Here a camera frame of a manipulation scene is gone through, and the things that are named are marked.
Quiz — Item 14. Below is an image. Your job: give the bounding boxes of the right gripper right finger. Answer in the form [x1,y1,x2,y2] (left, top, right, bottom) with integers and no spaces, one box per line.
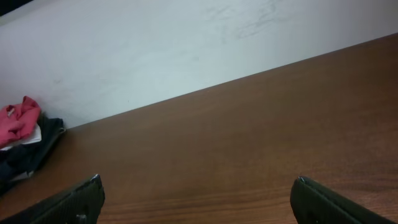
[290,176,394,224]

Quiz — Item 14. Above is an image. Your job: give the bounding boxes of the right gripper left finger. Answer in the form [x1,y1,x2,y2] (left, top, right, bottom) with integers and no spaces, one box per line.
[1,174,105,224]

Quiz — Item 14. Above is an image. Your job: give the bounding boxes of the red orange t-shirt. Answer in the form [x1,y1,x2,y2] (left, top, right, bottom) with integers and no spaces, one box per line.
[1,96,41,148]

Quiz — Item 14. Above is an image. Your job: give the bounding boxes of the navy folded garment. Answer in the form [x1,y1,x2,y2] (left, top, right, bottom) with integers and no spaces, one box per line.
[1,114,66,195]

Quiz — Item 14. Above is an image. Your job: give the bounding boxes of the white folded t-shirt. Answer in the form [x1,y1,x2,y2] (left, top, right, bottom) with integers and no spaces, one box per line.
[1,124,42,151]

